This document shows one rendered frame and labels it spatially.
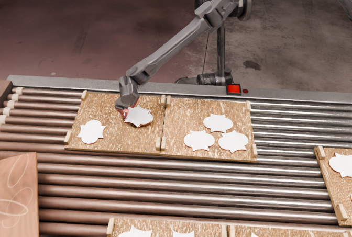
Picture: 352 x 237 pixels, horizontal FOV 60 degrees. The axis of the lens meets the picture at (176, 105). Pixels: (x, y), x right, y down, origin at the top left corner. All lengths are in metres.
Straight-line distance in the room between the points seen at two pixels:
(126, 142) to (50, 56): 2.37
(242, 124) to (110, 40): 2.52
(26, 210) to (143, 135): 0.55
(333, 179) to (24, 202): 1.16
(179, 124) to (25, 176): 0.67
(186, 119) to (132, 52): 2.13
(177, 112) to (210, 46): 2.19
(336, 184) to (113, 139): 0.94
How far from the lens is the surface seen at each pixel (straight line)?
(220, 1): 1.25
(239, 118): 1.50
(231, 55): 3.51
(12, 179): 1.26
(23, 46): 3.87
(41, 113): 1.61
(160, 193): 1.24
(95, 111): 1.52
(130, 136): 1.39
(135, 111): 1.45
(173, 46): 1.24
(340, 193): 1.40
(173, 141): 1.36
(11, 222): 1.17
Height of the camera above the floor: 2.01
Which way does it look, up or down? 45 degrees down
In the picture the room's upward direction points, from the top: 2 degrees clockwise
